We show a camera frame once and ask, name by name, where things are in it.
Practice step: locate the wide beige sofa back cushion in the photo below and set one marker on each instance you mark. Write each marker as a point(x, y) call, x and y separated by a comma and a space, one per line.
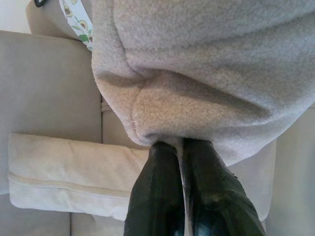
point(49, 86)

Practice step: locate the avocado print cloth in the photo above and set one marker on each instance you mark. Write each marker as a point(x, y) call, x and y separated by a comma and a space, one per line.
point(78, 24)

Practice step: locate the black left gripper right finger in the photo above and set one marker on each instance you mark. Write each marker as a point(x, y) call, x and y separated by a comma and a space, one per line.
point(216, 201)

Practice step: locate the large beige seamed pillow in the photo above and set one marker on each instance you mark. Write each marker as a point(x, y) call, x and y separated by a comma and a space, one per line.
point(73, 169)

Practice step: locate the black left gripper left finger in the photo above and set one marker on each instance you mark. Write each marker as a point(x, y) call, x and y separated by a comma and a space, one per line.
point(157, 196)

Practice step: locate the beige fabric sofa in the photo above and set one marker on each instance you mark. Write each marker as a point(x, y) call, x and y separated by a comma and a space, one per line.
point(98, 228)

